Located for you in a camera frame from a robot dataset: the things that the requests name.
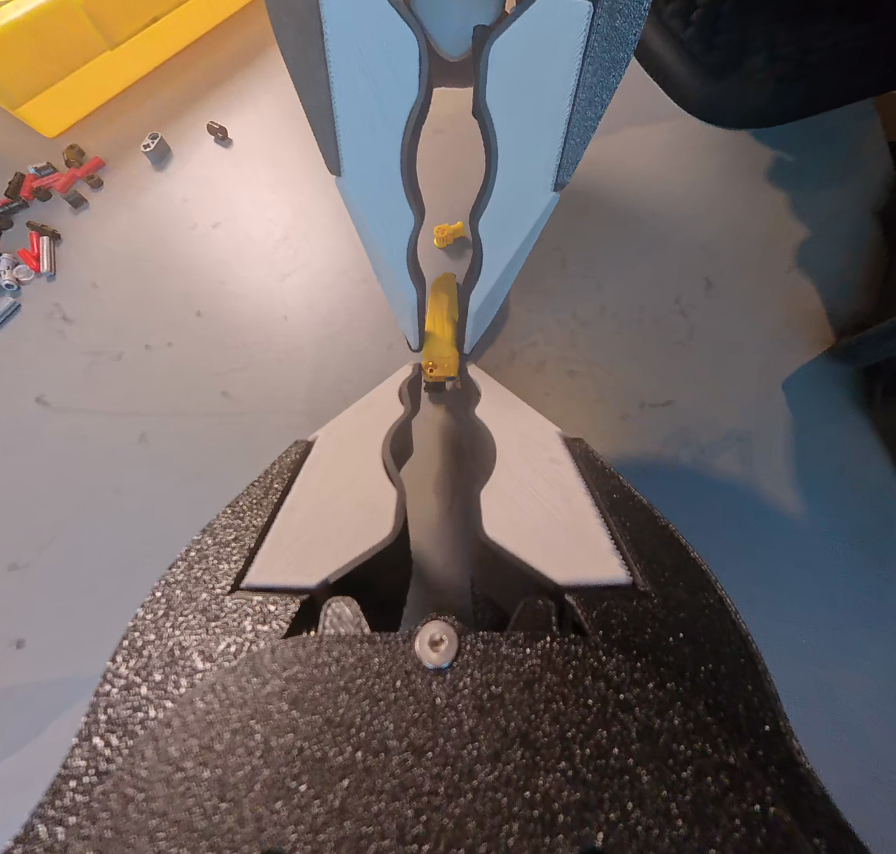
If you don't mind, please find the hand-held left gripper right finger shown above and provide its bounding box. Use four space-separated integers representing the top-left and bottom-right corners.
466 364 636 595

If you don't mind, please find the grey desk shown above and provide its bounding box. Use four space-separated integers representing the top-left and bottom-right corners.
0 0 896 854

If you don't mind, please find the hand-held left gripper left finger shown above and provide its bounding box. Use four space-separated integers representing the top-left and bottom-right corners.
240 364 415 595

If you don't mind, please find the pile of loose building pieces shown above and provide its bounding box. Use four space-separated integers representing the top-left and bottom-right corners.
0 143 107 329

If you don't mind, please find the yellow bin with small pieces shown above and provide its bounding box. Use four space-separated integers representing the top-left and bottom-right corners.
0 0 261 137

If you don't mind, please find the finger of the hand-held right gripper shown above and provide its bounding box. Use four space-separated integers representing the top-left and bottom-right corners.
316 0 429 352
458 0 596 354

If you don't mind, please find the yellow curved claw piece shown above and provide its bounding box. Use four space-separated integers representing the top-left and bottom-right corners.
423 273 461 365

